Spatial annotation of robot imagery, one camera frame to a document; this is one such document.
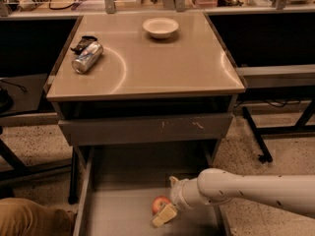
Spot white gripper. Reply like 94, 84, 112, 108
152, 176, 201, 227

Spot red apple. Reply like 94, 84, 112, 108
152, 196, 170, 214

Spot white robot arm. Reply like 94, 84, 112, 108
152, 168, 315, 228

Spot open middle drawer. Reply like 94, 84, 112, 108
73, 143, 231, 236

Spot closed top drawer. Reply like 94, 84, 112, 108
59, 113, 233, 147

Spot grey drawer cabinet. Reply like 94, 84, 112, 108
43, 11, 248, 205

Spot black table leg right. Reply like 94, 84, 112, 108
242, 107, 273, 163

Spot black table leg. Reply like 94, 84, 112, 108
0, 139, 72, 184
242, 107, 273, 163

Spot person leg tan trousers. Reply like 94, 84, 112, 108
0, 198, 76, 236

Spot silver soda can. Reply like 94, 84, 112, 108
72, 41, 103, 74

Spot white bowl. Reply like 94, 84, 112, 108
143, 18, 179, 39

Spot black table leg left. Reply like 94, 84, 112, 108
0, 139, 72, 184

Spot black crumpled snack wrapper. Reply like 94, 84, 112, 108
71, 35, 97, 55

